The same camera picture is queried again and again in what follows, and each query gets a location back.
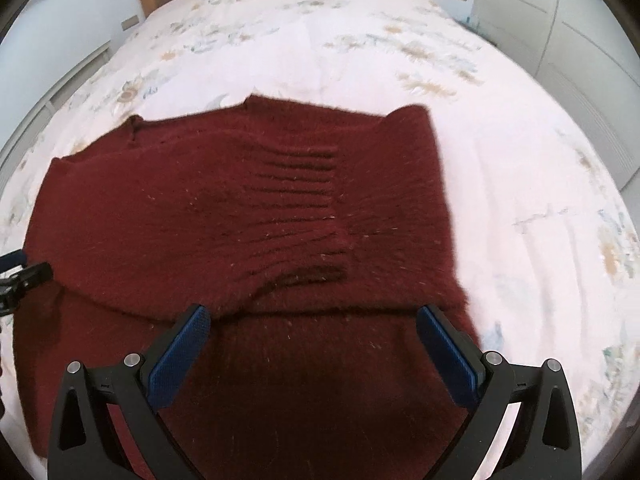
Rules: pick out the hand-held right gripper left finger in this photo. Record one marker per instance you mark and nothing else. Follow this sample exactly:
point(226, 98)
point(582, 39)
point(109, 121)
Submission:
point(180, 355)

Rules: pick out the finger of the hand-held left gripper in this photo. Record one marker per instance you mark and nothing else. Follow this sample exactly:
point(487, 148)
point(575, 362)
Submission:
point(30, 276)

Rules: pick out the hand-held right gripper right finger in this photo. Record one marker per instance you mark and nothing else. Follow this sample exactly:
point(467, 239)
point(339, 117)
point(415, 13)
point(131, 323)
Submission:
point(447, 355)

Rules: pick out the dark red knit sweater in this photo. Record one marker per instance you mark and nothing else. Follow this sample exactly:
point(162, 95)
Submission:
point(250, 200)

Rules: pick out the white slatted window cabinet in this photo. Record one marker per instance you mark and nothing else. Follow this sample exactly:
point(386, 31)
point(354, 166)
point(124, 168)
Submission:
point(65, 80)

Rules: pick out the white wardrobe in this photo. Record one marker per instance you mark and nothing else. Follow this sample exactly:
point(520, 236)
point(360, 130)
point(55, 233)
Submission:
point(575, 35)

